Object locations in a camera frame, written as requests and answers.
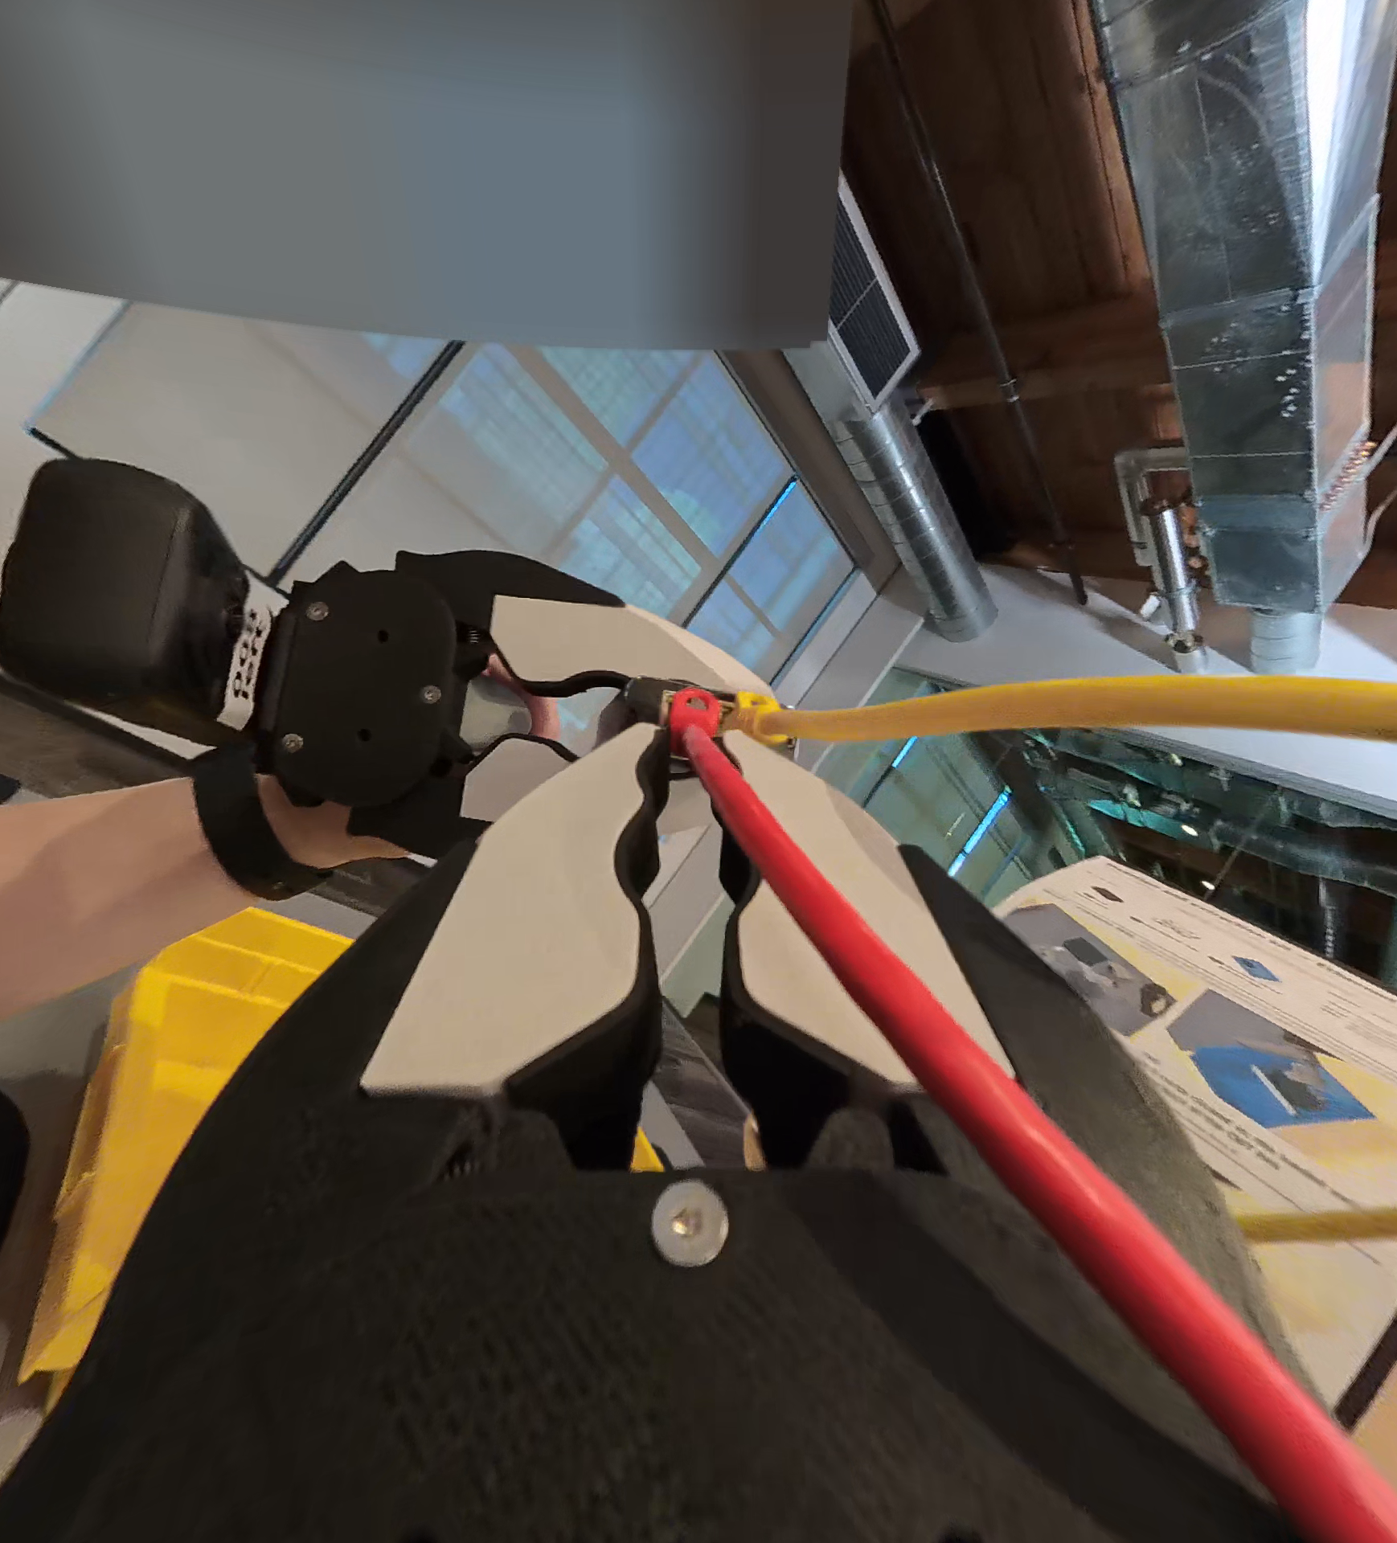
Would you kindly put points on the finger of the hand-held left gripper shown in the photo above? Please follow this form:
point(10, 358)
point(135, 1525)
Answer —
point(602, 639)
point(517, 772)

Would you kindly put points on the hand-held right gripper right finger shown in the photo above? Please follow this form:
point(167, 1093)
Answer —
point(813, 963)

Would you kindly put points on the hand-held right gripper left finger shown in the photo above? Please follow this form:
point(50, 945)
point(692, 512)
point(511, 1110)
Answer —
point(517, 952)

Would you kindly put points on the black ethernet splitter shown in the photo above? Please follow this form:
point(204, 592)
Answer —
point(647, 698)

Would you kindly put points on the yellow plastic bin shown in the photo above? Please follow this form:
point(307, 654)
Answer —
point(192, 1087)

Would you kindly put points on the person's left forearm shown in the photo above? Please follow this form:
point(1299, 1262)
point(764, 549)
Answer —
point(70, 904)

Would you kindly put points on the person's left hand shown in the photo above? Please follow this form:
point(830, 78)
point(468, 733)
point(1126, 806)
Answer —
point(331, 850)

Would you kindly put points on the large paned window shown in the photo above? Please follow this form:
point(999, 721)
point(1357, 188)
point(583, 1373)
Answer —
point(602, 483)

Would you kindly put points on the black smartwatch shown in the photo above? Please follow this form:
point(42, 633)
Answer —
point(245, 832)

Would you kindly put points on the white air vent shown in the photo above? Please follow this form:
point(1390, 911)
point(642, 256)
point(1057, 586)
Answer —
point(874, 303)

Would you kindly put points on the instruction sign board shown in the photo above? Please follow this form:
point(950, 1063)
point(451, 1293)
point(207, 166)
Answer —
point(1253, 1050)

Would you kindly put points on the black ceiling pipe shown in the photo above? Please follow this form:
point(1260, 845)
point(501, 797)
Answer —
point(975, 303)

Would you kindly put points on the metal cylinder fixture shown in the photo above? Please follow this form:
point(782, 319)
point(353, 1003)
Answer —
point(1169, 567)

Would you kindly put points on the silver round duct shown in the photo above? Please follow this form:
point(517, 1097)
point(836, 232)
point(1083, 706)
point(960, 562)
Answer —
point(928, 530)

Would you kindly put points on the square metal duct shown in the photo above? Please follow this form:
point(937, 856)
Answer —
point(1253, 303)

